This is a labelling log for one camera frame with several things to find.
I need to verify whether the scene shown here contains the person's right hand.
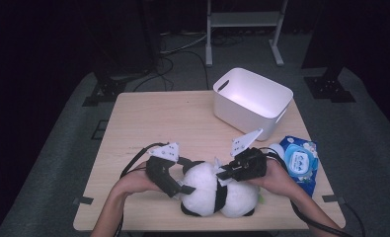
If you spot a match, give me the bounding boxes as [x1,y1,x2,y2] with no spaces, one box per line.
[248,159,302,201]

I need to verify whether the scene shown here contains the panda plush toy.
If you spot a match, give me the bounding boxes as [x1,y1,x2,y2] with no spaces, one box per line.
[179,160,262,219]

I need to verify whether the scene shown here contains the thin black cable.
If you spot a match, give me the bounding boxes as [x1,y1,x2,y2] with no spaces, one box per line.
[342,200,367,237]

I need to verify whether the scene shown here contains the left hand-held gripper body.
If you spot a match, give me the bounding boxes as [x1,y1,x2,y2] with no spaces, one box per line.
[145,142,184,198]

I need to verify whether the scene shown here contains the left hand-held gripper black cable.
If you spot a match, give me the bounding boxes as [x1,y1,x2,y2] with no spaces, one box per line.
[115,142,169,237]

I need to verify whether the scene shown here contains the blue wet wipes pack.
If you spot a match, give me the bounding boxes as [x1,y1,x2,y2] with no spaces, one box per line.
[270,135,320,198]

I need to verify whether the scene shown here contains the grey floor cable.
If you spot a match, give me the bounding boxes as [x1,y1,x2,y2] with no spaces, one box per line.
[159,32,208,55]

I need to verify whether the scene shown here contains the white plastic bin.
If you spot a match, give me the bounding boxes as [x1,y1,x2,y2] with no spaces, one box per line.
[212,67,294,142]

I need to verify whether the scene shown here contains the hand-held gripper black cable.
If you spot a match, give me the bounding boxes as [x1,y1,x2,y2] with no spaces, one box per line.
[115,142,169,237]
[261,147,355,237]

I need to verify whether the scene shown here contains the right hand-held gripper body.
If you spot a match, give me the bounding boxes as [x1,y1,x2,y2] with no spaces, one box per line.
[228,127,269,182]

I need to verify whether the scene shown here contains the black stand base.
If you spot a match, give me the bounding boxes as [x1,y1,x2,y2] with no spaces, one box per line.
[82,58,127,108]
[302,48,356,104]

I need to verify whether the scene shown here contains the black floor cable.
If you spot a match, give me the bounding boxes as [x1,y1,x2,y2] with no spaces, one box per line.
[132,50,210,93]

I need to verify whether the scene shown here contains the right hand-held gripper black cable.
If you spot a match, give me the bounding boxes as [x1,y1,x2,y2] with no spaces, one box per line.
[261,147,355,237]

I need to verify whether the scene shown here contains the person's left hand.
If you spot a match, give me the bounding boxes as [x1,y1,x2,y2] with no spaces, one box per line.
[117,161,165,197]

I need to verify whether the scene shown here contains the grey tape strip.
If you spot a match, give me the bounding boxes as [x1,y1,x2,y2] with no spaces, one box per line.
[73,196,95,205]
[322,195,347,203]

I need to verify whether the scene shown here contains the white metal stand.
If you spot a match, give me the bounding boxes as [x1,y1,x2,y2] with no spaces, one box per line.
[205,0,289,68]

